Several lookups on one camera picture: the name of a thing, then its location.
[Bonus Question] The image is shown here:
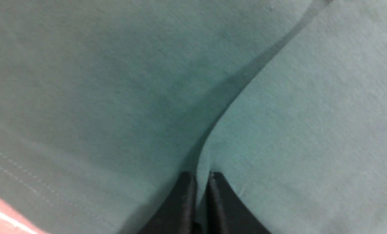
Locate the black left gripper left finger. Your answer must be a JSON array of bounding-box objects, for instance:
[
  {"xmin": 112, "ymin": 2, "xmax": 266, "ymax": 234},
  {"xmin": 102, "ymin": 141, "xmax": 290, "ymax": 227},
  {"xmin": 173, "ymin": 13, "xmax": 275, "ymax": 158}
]
[{"xmin": 138, "ymin": 172, "xmax": 197, "ymax": 234}]

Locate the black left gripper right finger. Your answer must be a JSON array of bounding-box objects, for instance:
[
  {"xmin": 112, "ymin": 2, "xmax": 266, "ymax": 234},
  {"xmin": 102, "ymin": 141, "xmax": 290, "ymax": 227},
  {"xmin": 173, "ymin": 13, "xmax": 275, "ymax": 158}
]
[{"xmin": 206, "ymin": 172, "xmax": 270, "ymax": 234}]

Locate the green long sleeve shirt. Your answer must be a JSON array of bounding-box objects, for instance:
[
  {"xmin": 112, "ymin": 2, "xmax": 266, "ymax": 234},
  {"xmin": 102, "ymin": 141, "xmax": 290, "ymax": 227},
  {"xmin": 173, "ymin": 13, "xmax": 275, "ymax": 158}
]
[{"xmin": 0, "ymin": 0, "xmax": 387, "ymax": 234}]

